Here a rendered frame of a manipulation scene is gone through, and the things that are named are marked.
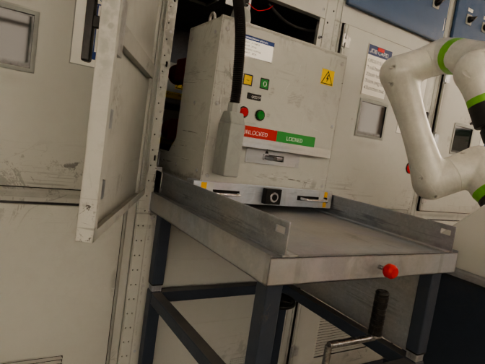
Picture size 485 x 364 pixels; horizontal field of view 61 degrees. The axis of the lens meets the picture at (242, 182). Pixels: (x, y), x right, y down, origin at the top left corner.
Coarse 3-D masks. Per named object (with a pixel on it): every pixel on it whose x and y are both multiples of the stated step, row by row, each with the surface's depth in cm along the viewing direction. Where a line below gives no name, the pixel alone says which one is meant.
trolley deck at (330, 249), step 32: (192, 224) 106; (320, 224) 121; (352, 224) 130; (224, 256) 90; (256, 256) 80; (320, 256) 83; (352, 256) 88; (384, 256) 93; (416, 256) 100; (448, 256) 107
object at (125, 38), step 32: (96, 0) 71; (128, 0) 85; (128, 32) 81; (96, 64) 68; (128, 64) 94; (160, 64) 128; (96, 96) 69; (128, 96) 99; (96, 128) 69; (128, 128) 105; (96, 160) 70; (128, 160) 111; (96, 192) 70; (128, 192) 118; (96, 224) 72
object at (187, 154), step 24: (216, 24) 117; (192, 48) 130; (216, 48) 116; (192, 72) 129; (192, 96) 127; (192, 120) 126; (336, 120) 142; (192, 144) 125; (168, 168) 140; (192, 168) 123
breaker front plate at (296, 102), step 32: (224, 32) 115; (256, 32) 120; (224, 64) 117; (256, 64) 122; (288, 64) 128; (320, 64) 134; (224, 96) 118; (288, 96) 130; (320, 96) 136; (288, 128) 132; (320, 128) 139; (256, 160) 127; (288, 160) 133; (320, 160) 141
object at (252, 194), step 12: (192, 180) 117; (216, 192) 120; (228, 192) 123; (240, 192) 125; (252, 192) 127; (288, 192) 134; (300, 192) 137; (312, 192) 140; (264, 204) 130; (288, 204) 135; (300, 204) 138; (312, 204) 140
